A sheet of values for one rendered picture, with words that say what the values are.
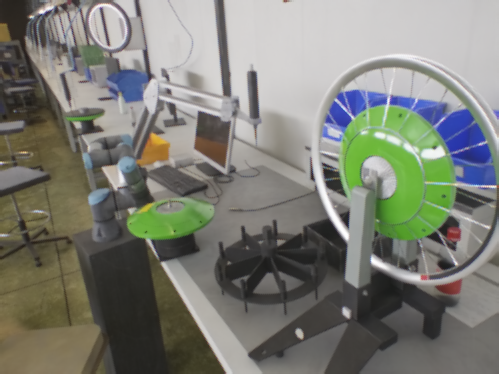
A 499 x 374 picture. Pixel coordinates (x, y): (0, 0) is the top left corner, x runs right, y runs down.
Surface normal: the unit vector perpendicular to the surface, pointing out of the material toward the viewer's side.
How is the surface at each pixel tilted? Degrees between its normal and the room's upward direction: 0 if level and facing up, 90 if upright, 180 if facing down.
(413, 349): 0
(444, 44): 90
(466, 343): 0
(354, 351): 18
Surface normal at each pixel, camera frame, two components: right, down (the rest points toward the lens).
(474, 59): -0.88, 0.23
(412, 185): -0.73, 0.29
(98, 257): 0.61, 0.26
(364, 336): -0.32, -0.80
